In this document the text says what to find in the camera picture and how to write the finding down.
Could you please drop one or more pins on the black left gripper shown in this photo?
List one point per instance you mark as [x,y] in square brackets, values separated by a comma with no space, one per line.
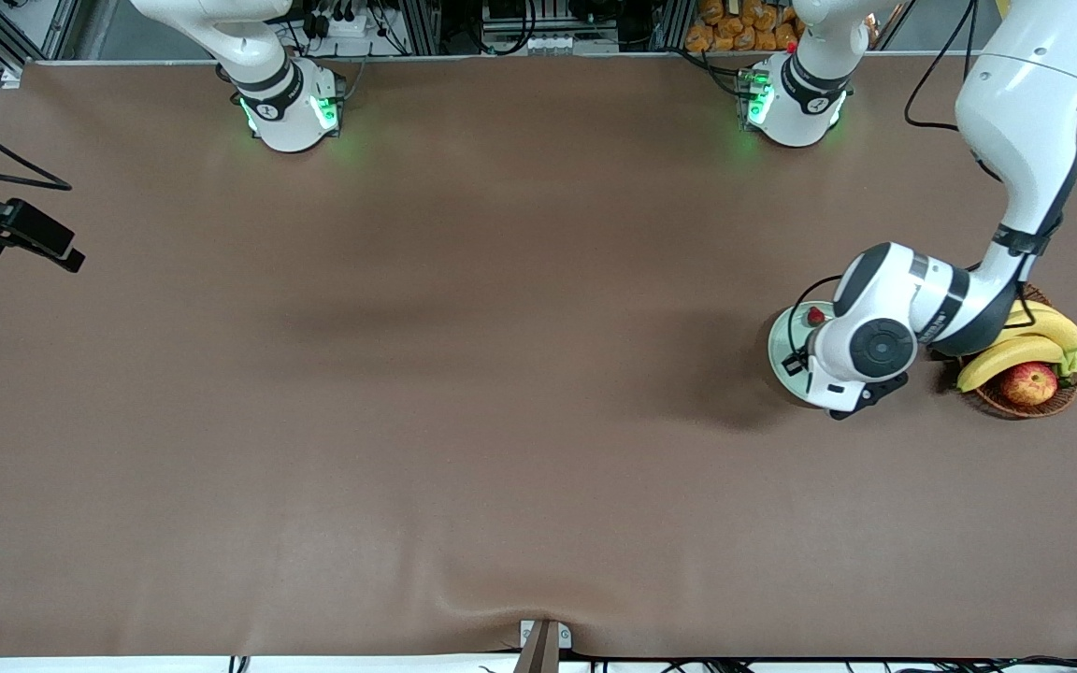
[803,356]

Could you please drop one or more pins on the small red toy strawberry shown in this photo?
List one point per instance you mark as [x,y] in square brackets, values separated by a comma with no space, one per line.
[816,316]

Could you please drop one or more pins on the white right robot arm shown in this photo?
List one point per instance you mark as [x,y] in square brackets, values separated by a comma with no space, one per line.
[286,112]

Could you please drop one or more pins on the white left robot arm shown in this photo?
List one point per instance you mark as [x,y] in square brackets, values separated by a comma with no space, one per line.
[875,350]

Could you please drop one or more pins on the pale green round plate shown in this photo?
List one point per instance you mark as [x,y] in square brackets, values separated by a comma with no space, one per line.
[782,327]

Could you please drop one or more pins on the brown wicker basket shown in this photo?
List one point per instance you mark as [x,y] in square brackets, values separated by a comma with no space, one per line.
[997,404]

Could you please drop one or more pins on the long yellow banana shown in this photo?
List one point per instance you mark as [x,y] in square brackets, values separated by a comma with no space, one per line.
[1053,327]
[1006,355]

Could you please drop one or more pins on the red yellow apple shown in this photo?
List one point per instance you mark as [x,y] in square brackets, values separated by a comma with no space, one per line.
[1029,383]

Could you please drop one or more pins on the large brown table mat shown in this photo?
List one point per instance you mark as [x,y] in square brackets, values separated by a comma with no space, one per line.
[501,467]

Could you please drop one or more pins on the pile of orange bread rolls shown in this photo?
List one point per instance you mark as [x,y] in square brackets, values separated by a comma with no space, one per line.
[735,28]

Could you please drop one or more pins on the white power strip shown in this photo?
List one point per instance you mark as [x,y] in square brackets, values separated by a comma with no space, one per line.
[351,26]

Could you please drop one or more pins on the white connector strip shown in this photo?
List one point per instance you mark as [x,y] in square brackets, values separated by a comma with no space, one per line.
[548,43]

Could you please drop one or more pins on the black electronics box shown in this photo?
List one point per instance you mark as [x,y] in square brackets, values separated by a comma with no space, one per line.
[506,9]

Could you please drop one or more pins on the aluminium frame profile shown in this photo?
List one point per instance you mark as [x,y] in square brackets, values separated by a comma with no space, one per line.
[60,28]
[424,28]
[674,23]

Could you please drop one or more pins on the grey bracket with brown bar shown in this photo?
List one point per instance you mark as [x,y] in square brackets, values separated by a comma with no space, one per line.
[538,654]

